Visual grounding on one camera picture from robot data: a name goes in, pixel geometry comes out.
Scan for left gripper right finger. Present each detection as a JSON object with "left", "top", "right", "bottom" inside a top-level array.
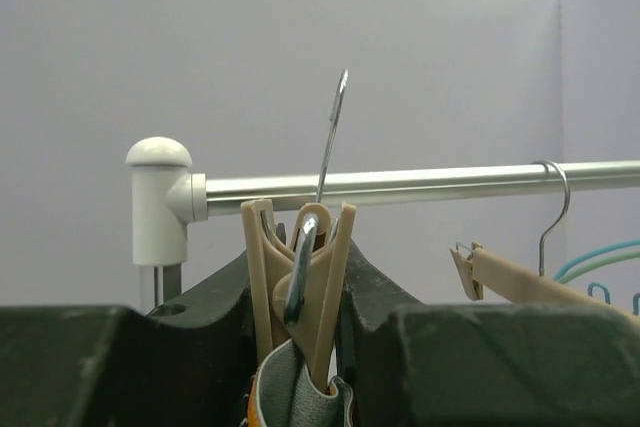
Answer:
[{"left": 339, "top": 246, "right": 639, "bottom": 426}]

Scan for blue plastic clip hanger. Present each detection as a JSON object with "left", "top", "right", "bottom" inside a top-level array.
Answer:
[{"left": 552, "top": 239, "right": 640, "bottom": 306}]

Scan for green plastic clip hanger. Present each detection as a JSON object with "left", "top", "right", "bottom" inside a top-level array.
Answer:
[{"left": 557, "top": 251, "right": 640, "bottom": 284}]

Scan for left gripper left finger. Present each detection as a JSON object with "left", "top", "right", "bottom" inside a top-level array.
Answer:
[{"left": 1, "top": 256, "right": 256, "bottom": 426}]

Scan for wooden clip hanger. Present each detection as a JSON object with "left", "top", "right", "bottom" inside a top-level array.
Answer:
[
  {"left": 450, "top": 160, "right": 639, "bottom": 323},
  {"left": 241, "top": 71, "right": 356, "bottom": 392}
]

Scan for metal clothes rack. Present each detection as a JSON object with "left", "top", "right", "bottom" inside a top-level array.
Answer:
[{"left": 125, "top": 137, "right": 639, "bottom": 313}]

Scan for black shorts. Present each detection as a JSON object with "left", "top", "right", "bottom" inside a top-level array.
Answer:
[{"left": 245, "top": 340, "right": 354, "bottom": 427}]

